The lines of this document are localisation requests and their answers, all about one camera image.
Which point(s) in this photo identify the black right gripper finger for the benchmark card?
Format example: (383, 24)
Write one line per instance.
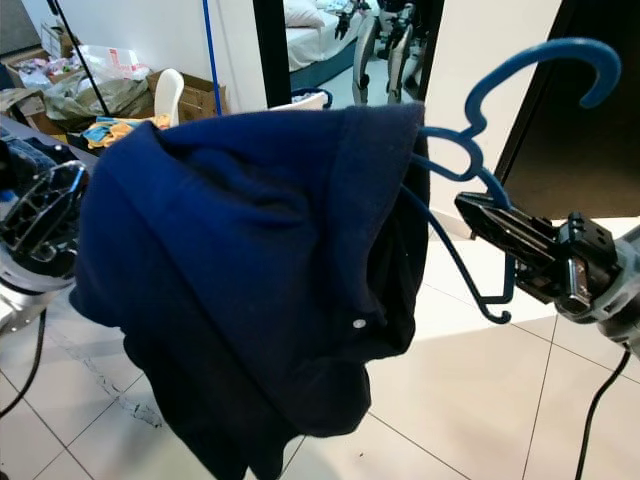
(535, 265)
(515, 225)

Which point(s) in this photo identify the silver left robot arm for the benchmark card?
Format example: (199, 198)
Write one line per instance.
(25, 300)

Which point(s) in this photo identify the black door frame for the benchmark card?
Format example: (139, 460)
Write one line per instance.
(270, 50)

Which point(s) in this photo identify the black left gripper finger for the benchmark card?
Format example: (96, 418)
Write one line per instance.
(60, 205)

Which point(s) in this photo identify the blue pole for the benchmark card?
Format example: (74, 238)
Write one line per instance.
(210, 55)

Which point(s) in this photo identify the navy blue hoodie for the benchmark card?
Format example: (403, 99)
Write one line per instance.
(240, 280)

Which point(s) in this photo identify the white package red print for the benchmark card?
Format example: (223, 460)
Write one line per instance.
(110, 62)

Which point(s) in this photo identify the grey humanoid robot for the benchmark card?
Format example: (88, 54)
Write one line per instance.
(390, 45)

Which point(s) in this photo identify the brown cardboard box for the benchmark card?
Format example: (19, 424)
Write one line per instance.
(205, 100)

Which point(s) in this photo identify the thin black pole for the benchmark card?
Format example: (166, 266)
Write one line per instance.
(75, 55)

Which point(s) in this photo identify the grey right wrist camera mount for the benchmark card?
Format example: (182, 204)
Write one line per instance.
(625, 290)

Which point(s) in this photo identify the blue plastic hanger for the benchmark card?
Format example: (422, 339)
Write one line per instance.
(560, 48)

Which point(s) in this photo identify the grey green plastic bag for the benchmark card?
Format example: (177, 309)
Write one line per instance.
(100, 100)

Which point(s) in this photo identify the bed with white sheets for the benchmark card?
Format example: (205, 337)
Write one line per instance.
(315, 40)

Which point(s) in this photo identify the yellow blue clothes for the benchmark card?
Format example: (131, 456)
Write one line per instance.
(120, 130)

